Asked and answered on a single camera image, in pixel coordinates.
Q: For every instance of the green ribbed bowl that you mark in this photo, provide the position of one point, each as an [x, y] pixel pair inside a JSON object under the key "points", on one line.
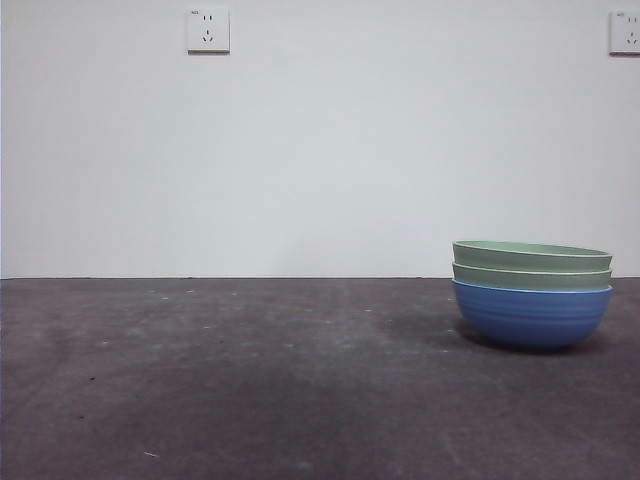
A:
{"points": [[525, 280], [525, 256]]}

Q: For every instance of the blue ribbed bowl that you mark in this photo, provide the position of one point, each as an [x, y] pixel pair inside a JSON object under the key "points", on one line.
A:
{"points": [[530, 317]]}

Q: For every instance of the white wall socket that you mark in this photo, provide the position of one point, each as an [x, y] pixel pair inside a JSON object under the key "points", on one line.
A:
{"points": [[626, 34], [208, 31]]}

